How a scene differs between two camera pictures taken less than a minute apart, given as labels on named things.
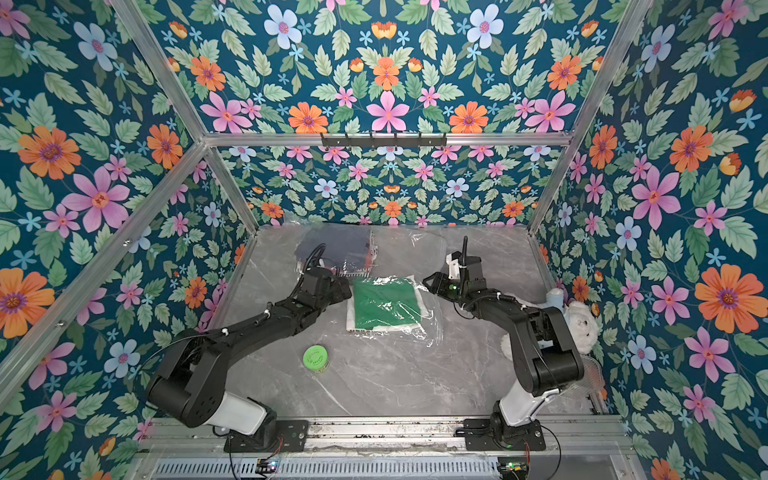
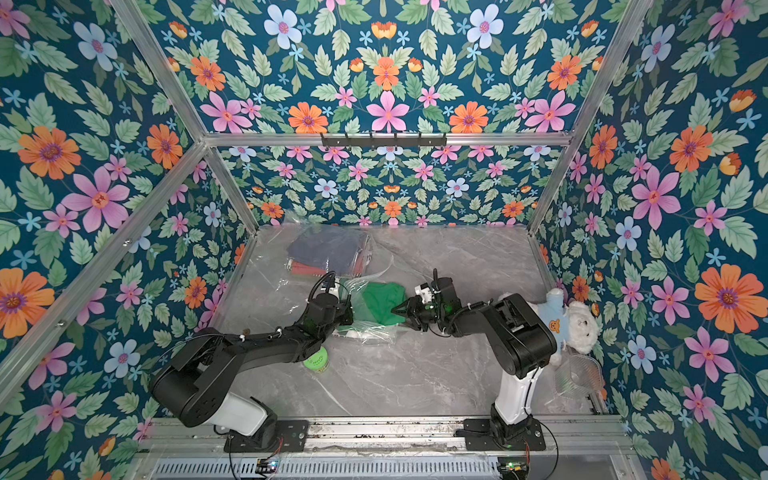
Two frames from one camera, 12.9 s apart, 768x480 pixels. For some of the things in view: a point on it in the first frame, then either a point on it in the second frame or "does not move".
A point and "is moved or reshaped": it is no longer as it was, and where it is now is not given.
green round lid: x=315 y=357 does not move
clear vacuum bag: x=385 y=293 is moved or reshaped
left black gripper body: x=332 y=295 -> x=340 y=316
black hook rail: x=384 y=142 does not move
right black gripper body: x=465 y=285 -> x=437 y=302
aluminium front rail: x=422 y=437 does not move
